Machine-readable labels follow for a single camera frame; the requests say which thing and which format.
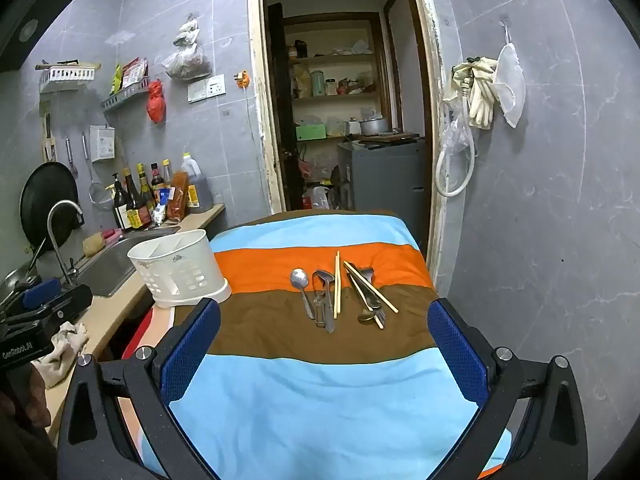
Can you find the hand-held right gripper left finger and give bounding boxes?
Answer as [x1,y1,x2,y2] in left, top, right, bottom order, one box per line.
[56,297,223,480]

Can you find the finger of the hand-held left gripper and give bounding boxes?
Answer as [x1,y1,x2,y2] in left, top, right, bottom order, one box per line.
[10,277,63,311]

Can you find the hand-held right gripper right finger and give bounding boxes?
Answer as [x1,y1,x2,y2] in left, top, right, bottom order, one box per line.
[426,297,590,480]

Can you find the white plastic utensil holder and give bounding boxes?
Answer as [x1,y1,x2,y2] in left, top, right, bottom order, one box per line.
[127,229,232,309]

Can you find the dark metal fork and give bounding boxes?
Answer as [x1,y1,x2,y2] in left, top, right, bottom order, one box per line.
[357,266,381,311]
[350,270,387,327]

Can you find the gold spoon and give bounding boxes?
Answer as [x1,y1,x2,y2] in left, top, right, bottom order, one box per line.
[357,280,377,324]

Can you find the silver spoon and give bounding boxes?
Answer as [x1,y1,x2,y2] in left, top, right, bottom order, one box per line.
[290,268,317,321]

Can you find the person's left hand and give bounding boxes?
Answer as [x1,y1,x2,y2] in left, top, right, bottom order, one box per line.
[2,360,53,441]

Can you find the metal pan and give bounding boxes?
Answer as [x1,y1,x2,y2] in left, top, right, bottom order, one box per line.
[0,265,41,306]

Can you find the crumpled white rag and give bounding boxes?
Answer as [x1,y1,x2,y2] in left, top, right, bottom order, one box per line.
[35,321,90,388]

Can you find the steel sink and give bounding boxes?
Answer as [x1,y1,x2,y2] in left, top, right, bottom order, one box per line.
[75,227,181,298]

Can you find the black wok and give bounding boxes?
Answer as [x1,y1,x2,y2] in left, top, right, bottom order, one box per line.
[20,161,81,256]

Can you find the hanging metal strainer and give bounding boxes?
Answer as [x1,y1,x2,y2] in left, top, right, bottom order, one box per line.
[81,132,115,211]

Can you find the dark pump bottle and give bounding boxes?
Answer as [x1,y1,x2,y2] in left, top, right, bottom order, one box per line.
[111,172,133,231]

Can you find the soy sauce bottle yellow label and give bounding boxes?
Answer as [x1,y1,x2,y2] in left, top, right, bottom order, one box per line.
[122,167,152,228]

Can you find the hanging metal kitchen tool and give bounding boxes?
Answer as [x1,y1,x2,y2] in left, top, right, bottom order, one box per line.
[65,135,80,178]

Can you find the striped blue orange brown blanket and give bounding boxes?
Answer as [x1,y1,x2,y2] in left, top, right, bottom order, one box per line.
[117,210,513,480]

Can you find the orange seasoning packet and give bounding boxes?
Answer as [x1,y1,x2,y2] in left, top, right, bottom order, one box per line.
[167,171,190,222]

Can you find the dark sauce bottle yellow cap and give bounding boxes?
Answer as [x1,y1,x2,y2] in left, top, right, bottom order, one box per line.
[136,162,157,211]

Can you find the large dark oil jug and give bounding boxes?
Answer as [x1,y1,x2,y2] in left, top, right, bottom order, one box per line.
[180,152,215,213]

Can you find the wooden knife holder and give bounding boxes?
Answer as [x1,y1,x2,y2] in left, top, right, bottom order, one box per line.
[40,102,58,163]

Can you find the dark sauce bottle red label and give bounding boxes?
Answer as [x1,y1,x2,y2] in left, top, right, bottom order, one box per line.
[150,161,168,202]

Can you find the grey cabinet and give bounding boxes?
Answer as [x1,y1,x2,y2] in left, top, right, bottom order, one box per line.
[337,137,428,221]

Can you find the white plastic jug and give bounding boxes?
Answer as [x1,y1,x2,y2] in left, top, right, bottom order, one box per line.
[302,186,333,210]

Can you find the red plastic bag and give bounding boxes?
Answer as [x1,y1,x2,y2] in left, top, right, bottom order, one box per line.
[146,79,167,124]

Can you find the clear plastic bag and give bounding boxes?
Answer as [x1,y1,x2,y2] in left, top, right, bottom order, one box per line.
[442,110,471,153]

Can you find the wooden cutting board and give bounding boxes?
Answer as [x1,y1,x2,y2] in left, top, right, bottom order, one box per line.
[347,131,421,144]

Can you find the red snack packet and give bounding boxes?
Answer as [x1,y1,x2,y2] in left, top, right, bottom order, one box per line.
[121,57,150,89]

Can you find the metal pot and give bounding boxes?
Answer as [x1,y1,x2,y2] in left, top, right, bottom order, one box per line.
[358,116,390,137]

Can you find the cream rubber gloves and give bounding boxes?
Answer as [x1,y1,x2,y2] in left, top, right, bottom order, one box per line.
[442,57,498,131]

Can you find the black range hood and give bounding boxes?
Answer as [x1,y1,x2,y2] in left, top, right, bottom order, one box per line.
[0,0,88,73]

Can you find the hanging clear bag dried goods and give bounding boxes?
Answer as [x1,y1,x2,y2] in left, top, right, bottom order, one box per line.
[162,15,212,81]

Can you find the white mesh bag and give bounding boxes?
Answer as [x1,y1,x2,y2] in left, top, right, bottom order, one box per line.
[492,20,527,128]

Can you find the wooden storage shelf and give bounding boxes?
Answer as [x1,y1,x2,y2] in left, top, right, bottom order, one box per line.
[285,25,396,142]

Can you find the white wall box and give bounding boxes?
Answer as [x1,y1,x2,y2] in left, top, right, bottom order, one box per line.
[90,125,118,163]

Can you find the white hose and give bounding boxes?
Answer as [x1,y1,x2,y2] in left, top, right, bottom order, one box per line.
[435,77,476,197]

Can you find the grey wall rack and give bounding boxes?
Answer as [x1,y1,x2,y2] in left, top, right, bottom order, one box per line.
[101,76,151,111]

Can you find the white wall basket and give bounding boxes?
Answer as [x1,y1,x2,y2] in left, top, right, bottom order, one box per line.
[36,61,101,94]

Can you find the white power cable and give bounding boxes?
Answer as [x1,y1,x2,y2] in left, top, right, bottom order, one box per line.
[242,87,262,173]

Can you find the wooden door frame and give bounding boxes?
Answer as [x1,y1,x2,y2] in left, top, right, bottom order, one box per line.
[247,0,446,281]

